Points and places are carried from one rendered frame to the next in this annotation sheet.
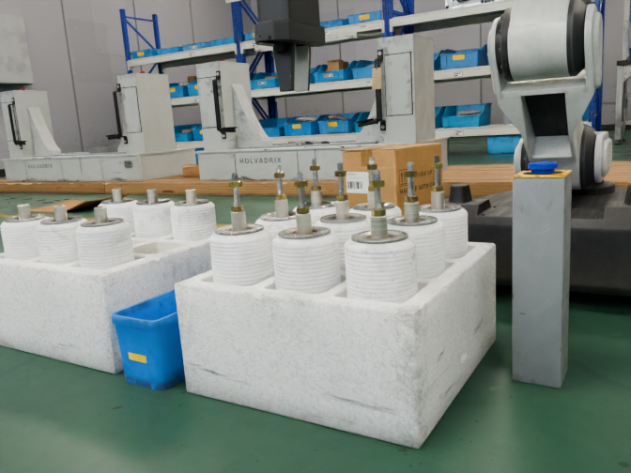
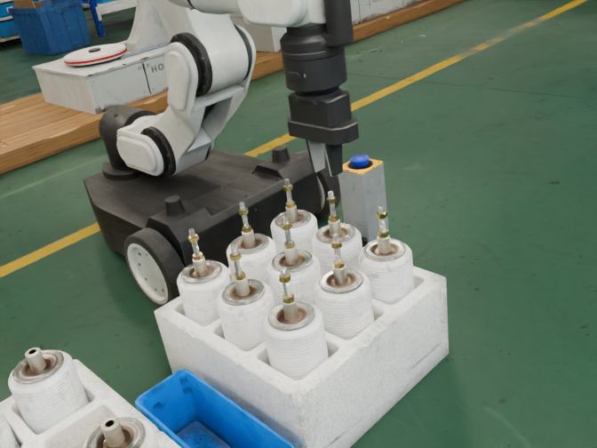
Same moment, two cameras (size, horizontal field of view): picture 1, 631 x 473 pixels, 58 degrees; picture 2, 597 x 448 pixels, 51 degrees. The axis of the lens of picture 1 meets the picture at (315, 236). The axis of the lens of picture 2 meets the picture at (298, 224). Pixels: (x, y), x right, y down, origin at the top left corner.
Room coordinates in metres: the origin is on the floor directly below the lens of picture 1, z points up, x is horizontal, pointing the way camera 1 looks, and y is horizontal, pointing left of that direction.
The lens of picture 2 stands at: (0.60, 0.88, 0.82)
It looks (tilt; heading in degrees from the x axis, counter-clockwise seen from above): 27 degrees down; 288
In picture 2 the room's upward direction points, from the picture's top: 9 degrees counter-clockwise
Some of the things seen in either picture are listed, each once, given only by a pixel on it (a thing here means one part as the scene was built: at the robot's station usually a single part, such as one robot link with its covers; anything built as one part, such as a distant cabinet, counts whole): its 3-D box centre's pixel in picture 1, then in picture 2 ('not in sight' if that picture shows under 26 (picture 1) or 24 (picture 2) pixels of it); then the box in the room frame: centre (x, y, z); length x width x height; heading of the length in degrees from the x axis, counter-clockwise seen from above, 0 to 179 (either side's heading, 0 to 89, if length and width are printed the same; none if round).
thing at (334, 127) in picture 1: (343, 123); not in sight; (6.39, -0.38, 0.36); 0.50 x 0.38 x 0.21; 149
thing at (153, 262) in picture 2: not in sight; (155, 269); (1.32, -0.25, 0.10); 0.20 x 0.05 x 0.20; 148
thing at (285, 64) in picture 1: (284, 67); (336, 156); (0.79, 0.03, 0.48); 0.03 x 0.02 x 0.06; 58
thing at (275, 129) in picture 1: (277, 127); not in sight; (6.86, 0.36, 0.36); 0.50 x 0.38 x 0.21; 149
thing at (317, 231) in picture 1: (304, 233); (341, 281); (0.81, 0.02, 0.25); 0.08 x 0.08 x 0.01
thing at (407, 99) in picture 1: (315, 113); not in sight; (3.52, -0.05, 0.45); 1.45 x 0.57 x 0.74; 58
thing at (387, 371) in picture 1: (348, 313); (304, 332); (0.91, -0.05, 0.09); 0.39 x 0.39 x 0.18; 59
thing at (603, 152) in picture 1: (563, 158); (166, 142); (1.42, -0.62, 0.28); 0.21 x 0.20 x 0.13; 148
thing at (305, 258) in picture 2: (343, 219); (292, 260); (0.91, -0.05, 0.25); 0.08 x 0.08 x 0.01
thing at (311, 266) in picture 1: (308, 294); (346, 324); (0.81, 0.02, 0.16); 0.10 x 0.10 x 0.18
